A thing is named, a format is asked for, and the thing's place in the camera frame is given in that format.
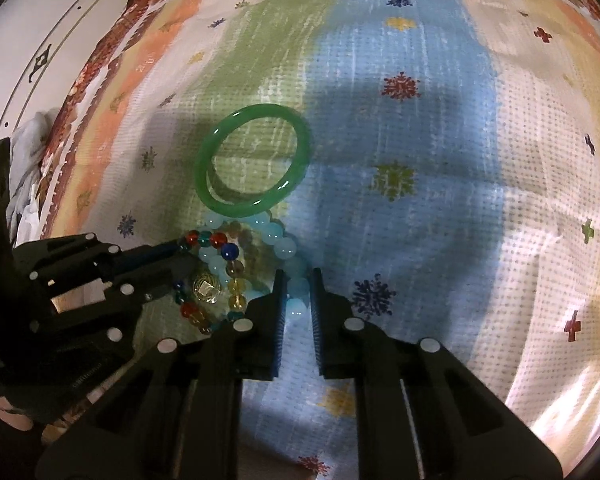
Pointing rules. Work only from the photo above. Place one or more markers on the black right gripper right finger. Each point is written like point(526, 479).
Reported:
point(420, 413)

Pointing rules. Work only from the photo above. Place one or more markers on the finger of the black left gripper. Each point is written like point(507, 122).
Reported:
point(143, 274)

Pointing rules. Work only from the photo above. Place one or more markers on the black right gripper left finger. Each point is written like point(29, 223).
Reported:
point(175, 413)

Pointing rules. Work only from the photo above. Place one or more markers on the person's hand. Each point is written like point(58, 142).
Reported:
point(49, 432)

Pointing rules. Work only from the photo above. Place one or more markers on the green jade bangle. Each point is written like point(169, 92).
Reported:
point(282, 188)

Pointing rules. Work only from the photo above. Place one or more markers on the white crumpled cloth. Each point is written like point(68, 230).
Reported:
point(27, 147)

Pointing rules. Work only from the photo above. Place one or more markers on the colourful patterned bed cover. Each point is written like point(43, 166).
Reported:
point(453, 187)

